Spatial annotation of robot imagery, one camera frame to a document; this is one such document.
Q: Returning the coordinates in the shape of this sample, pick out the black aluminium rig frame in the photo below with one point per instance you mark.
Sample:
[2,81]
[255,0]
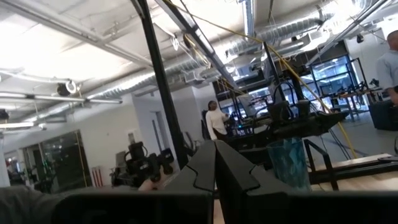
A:
[166,93]

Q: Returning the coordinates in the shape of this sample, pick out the silver ceiling air duct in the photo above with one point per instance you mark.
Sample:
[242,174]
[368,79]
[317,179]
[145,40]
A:
[280,31]

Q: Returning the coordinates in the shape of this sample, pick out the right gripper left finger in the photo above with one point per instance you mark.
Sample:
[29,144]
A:
[199,180]

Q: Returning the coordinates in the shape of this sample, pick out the black workstation table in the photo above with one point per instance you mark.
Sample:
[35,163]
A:
[311,124]

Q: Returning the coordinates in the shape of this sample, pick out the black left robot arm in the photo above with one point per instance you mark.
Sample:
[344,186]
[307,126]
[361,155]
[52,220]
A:
[140,168]

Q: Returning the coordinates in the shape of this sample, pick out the teal faceted clear cup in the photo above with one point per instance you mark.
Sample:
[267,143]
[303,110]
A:
[289,165]

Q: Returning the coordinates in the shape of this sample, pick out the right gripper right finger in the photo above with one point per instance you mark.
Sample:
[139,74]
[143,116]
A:
[242,193]

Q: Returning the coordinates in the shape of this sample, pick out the person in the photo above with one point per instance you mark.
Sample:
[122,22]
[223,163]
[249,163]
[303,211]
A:
[388,68]
[216,121]

